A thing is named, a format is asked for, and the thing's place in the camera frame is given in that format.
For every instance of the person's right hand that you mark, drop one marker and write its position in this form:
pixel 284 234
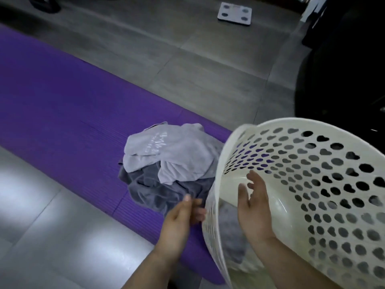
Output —
pixel 255 216

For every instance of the person's left hand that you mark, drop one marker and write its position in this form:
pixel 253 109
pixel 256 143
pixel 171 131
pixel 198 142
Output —
pixel 176 231

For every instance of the white perforated laundry basket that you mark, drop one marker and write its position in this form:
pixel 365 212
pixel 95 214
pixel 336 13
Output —
pixel 331 207

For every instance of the light grey tagged towel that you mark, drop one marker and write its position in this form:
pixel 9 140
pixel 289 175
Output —
pixel 186 153

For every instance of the person's right forearm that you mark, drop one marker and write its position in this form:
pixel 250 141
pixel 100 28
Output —
pixel 288 264

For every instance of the purple yoga mat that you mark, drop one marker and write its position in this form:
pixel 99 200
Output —
pixel 60 117

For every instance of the white bathroom scale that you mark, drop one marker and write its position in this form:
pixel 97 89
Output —
pixel 234 13

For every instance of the white vertical frame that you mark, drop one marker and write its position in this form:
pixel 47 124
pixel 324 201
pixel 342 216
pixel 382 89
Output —
pixel 312 8

